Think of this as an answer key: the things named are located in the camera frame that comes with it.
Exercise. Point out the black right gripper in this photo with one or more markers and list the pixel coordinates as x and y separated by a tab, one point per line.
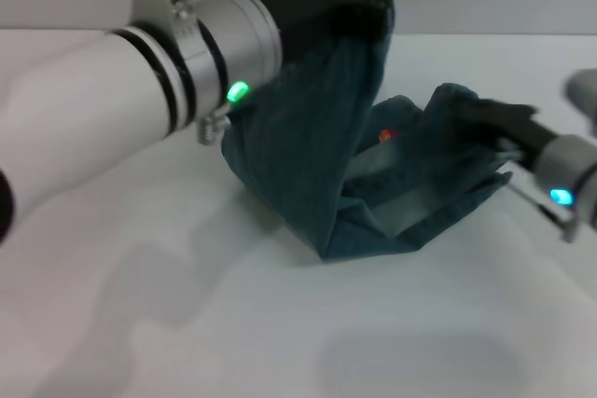
503	120

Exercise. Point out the blue denim shorts with print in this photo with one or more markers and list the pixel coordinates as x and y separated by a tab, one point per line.
303	137

